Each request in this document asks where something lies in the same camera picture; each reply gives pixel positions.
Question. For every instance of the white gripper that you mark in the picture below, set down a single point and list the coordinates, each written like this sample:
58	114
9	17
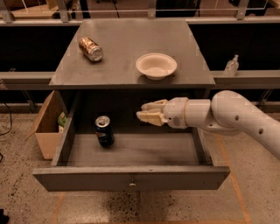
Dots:
175	112

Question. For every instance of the blue pepsi can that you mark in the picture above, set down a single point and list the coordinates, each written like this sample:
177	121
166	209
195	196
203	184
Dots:
104	131

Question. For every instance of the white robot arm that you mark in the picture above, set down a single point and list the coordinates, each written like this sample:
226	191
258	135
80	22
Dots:
227	113

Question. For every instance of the grey open top drawer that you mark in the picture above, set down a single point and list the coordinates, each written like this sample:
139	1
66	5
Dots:
156	158

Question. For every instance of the gold brown soda can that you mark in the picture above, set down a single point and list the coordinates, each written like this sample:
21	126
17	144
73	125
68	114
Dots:
90	49

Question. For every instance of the white paper bowl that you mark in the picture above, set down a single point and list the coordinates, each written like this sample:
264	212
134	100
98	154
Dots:
156	66

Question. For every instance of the grey cabinet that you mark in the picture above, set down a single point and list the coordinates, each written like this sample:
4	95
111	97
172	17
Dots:
113	86

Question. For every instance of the clear sanitizer bottle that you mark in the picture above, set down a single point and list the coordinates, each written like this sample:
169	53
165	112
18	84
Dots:
232	66

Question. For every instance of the green bag in box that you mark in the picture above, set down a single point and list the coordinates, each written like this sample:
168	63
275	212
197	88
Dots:
62	119

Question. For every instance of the cardboard box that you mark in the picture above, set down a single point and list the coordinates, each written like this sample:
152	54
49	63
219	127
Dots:
45	127

